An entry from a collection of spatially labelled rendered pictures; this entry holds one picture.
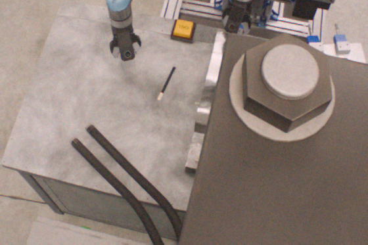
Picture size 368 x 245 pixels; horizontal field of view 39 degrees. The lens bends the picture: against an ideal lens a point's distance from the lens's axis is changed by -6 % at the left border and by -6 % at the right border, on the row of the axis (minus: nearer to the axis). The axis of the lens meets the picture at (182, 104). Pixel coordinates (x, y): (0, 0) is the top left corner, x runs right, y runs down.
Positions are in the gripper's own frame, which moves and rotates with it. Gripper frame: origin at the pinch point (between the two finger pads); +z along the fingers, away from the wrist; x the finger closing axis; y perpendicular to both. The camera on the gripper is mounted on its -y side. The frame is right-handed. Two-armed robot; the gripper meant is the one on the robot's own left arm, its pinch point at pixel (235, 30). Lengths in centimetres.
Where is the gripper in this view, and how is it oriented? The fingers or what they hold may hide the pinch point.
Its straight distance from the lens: 197.6
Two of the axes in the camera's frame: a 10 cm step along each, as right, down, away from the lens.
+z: -0.1, 4.2, 9.1
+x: -9.2, -3.6, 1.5
